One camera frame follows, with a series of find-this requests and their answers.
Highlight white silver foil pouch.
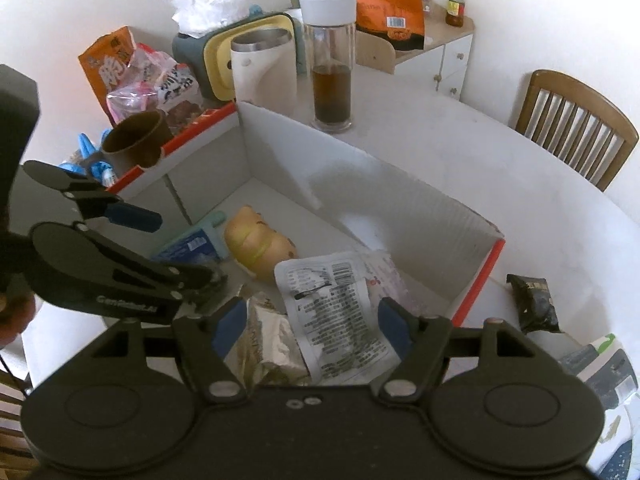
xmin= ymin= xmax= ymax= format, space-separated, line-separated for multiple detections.
xmin=274 ymin=252 xmax=400 ymax=386

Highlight blue tissue packet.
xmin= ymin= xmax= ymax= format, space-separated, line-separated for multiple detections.
xmin=151 ymin=210 xmax=230 ymax=264

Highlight yellow bread toy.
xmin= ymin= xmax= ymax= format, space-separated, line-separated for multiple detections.
xmin=224 ymin=205 xmax=298 ymax=283

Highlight pink white snack bag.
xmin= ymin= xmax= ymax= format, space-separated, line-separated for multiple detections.
xmin=359 ymin=250 xmax=422 ymax=316

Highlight person left hand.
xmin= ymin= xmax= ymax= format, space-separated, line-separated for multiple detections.
xmin=0 ymin=294 xmax=36 ymax=347

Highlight brown mug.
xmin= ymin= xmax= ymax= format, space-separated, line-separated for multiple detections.
xmin=80 ymin=110 xmax=174 ymax=178

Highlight small black snack packet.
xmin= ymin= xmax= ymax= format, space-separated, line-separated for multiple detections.
xmin=506 ymin=274 xmax=561 ymax=334

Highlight orange pink snack bags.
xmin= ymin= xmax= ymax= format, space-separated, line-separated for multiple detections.
xmin=78 ymin=26 xmax=204 ymax=136

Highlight red cardboard box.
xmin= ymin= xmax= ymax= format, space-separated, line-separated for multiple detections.
xmin=99 ymin=104 xmax=504 ymax=324

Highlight white grey snack bag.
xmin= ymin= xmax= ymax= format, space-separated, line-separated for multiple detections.
xmin=560 ymin=334 xmax=639 ymax=479

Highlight white thermos cup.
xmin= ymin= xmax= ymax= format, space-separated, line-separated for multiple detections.
xmin=231 ymin=28 xmax=297 ymax=116

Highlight white plastic bag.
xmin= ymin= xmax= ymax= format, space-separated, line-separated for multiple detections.
xmin=171 ymin=0 xmax=250 ymax=39

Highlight wooden chair far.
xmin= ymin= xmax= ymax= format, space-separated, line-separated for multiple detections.
xmin=515 ymin=70 xmax=639 ymax=191

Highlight white side cabinet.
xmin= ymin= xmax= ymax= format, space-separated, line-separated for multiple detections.
xmin=356 ymin=3 xmax=475 ymax=101

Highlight glass bottle white lid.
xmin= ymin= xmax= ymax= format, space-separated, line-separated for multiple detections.
xmin=299 ymin=0 xmax=357 ymax=133

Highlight red lidded sauce jar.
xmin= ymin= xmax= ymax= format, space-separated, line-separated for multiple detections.
xmin=446 ymin=0 xmax=466 ymax=27

